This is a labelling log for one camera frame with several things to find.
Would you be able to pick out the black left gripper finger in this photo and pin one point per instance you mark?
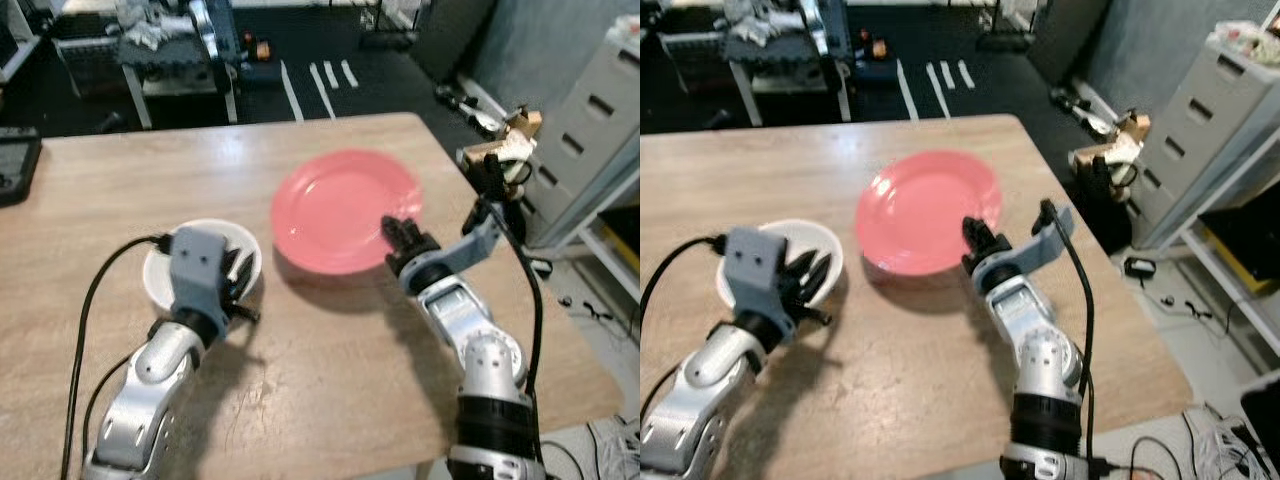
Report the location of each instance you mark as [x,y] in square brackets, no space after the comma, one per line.
[247,276]
[800,270]
[233,270]
[818,278]

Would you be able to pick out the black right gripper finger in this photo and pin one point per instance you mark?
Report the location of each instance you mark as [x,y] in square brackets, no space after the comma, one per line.
[992,230]
[973,236]
[412,230]
[393,238]

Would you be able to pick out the white round bowl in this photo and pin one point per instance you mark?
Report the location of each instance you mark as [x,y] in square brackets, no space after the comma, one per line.
[157,280]
[815,238]

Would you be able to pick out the red round plate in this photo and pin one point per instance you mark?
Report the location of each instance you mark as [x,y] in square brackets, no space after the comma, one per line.
[340,210]
[925,205]

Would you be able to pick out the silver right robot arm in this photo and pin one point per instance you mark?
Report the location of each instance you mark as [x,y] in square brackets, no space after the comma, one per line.
[1045,370]
[480,370]

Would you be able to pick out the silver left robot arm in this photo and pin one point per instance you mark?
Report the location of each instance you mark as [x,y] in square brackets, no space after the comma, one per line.
[150,370]
[715,370]

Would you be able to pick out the black power adapter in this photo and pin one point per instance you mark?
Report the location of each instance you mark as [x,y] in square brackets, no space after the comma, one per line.
[1140,267]
[540,266]

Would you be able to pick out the brown and white object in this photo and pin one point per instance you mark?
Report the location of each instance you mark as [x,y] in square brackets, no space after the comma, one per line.
[1115,140]
[510,135]

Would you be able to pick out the white and black tool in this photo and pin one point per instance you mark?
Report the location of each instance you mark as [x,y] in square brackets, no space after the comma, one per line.
[468,105]
[1080,105]

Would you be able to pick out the white shelving rack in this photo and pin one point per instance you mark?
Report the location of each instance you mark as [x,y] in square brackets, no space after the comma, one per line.
[615,245]
[1235,290]

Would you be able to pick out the grey drawer cabinet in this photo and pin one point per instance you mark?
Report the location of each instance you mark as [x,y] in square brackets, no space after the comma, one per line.
[590,120]
[1195,130]

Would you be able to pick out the cluttered white-legged table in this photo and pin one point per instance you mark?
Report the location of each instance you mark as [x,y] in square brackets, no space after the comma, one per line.
[165,55]
[785,55]

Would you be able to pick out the black handheld device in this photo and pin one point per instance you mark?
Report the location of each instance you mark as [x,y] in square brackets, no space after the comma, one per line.
[18,165]

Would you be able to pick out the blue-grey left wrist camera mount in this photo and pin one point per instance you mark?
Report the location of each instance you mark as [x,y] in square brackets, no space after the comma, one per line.
[755,265]
[197,265]

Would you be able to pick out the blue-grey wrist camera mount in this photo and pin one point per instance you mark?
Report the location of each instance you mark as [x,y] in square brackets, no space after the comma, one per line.
[197,265]
[470,245]
[755,265]
[1045,240]

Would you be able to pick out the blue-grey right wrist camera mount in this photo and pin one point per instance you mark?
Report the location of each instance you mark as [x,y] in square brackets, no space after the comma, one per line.
[470,245]
[1045,240]

